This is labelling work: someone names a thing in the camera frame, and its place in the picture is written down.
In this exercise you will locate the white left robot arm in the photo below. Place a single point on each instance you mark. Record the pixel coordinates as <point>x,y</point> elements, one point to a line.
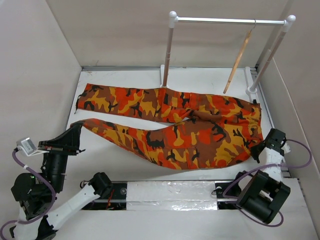
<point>37,188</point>

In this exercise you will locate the wooden clothes hanger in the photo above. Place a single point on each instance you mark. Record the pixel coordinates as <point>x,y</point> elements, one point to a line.
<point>238,58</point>

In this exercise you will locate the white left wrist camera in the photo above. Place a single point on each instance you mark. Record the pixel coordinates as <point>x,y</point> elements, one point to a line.
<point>27,146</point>

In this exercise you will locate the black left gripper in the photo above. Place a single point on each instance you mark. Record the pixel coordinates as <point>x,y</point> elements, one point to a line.
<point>67,142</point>

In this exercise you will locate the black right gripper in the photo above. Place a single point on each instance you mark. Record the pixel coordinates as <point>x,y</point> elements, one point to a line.
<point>253,151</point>

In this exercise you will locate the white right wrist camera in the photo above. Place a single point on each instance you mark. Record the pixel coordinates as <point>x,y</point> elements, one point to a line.
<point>286,148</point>

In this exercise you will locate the orange camouflage trousers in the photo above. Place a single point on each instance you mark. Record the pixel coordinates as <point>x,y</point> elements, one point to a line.
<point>202,130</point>

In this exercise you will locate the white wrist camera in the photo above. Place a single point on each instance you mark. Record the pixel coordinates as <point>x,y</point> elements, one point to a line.
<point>27,146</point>
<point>286,148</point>

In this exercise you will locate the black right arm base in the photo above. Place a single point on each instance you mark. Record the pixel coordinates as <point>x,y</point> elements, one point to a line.
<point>226,201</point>

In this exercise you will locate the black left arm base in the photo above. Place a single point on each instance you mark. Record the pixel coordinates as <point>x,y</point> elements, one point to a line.
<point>117,200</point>

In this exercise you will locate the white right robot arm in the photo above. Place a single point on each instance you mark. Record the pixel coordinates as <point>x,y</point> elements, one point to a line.
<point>263,196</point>

